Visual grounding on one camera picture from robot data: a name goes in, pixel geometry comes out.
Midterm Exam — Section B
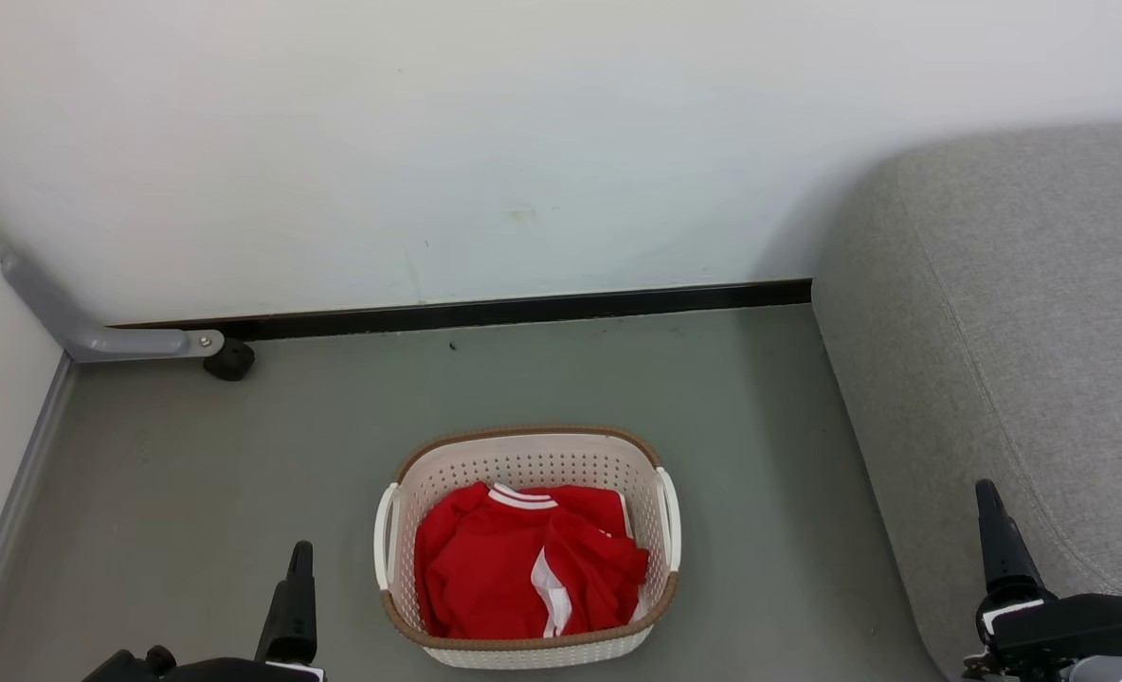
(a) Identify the grey fabric sofa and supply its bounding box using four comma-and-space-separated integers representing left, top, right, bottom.
810, 121, 1122, 682

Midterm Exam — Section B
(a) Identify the black baseboard strip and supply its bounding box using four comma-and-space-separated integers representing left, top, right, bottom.
111, 278, 813, 342

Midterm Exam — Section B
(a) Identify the red basketball jersey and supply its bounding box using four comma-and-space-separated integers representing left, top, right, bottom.
414, 481, 650, 640

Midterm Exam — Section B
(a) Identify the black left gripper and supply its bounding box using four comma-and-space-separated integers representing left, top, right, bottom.
82, 541, 327, 682

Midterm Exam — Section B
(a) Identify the grey metal support leg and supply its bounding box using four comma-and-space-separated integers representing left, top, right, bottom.
0, 248, 226, 365

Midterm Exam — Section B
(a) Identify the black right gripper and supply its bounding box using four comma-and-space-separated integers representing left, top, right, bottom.
961, 479, 1122, 682

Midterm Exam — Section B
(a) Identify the white perforated laundry basket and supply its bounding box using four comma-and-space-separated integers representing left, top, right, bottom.
373, 424, 683, 671

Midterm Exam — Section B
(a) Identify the grey skirting strip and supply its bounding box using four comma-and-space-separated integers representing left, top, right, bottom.
0, 352, 79, 664

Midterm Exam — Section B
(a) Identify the black caster wheel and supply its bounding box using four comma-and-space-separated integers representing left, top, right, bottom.
203, 338, 257, 383

